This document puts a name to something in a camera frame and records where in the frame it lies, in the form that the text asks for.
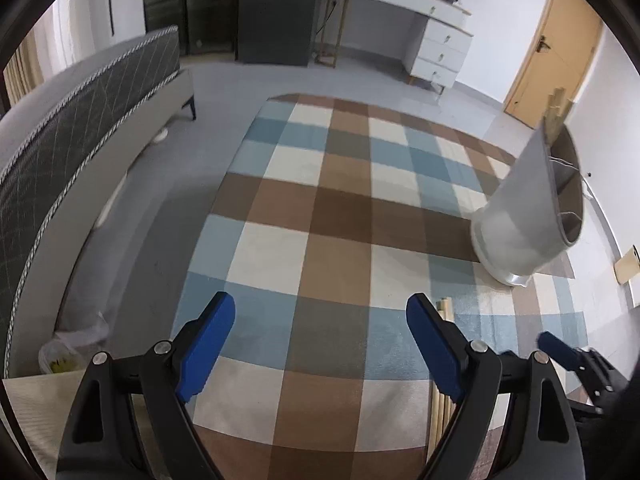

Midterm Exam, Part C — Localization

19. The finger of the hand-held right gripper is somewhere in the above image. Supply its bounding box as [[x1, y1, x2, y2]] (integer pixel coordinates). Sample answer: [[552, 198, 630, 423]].
[[537, 331, 628, 413]]

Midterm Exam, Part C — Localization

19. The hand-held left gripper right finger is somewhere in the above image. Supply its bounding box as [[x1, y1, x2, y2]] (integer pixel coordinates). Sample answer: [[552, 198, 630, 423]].
[[406, 293, 586, 480]]

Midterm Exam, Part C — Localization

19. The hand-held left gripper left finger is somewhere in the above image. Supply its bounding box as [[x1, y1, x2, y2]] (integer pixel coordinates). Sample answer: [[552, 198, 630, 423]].
[[56, 291, 237, 480]]

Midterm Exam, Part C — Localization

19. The bundle of wooden chopsticks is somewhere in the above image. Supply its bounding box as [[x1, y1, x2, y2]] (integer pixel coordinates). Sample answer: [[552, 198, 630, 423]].
[[429, 297, 458, 448]]

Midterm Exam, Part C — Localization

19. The grey utensil holder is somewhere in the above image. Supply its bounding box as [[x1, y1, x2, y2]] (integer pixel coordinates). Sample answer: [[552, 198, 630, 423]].
[[471, 122, 586, 288]]

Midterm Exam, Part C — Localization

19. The brown cardboard piece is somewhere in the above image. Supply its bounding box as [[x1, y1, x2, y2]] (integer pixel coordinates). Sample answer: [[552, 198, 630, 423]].
[[614, 245, 640, 286]]

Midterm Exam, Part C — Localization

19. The white plastic bag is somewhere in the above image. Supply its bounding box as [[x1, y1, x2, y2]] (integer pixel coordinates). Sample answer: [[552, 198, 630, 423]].
[[39, 310, 111, 376]]

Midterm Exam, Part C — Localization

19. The checked tablecloth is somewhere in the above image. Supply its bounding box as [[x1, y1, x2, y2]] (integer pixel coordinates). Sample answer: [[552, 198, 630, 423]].
[[135, 92, 591, 480]]

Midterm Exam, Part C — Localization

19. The beige cushion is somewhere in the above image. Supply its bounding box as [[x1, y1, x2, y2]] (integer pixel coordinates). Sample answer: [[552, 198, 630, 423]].
[[2, 372, 151, 480]]

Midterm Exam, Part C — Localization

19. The grey quilted bed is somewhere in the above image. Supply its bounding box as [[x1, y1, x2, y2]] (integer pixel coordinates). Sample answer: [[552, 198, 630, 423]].
[[0, 25, 198, 378]]

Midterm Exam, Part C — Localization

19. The white desk with drawers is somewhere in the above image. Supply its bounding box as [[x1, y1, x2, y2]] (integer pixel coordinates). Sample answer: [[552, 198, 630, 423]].
[[315, 0, 473, 96]]

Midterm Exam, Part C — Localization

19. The wooden door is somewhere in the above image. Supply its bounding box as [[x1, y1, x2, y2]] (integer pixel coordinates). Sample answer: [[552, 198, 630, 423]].
[[502, 0, 606, 131]]

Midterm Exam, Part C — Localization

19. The beige curtain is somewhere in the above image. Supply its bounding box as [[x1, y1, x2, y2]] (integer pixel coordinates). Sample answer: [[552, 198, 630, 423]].
[[2, 35, 46, 111]]

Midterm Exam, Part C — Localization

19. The dark wardrobe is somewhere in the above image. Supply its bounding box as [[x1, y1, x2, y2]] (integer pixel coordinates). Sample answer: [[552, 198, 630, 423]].
[[142, 0, 241, 57], [236, 0, 326, 67]]

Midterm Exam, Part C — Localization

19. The white wardrobe door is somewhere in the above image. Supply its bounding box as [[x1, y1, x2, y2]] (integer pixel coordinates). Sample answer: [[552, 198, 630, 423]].
[[50, 0, 148, 61]]

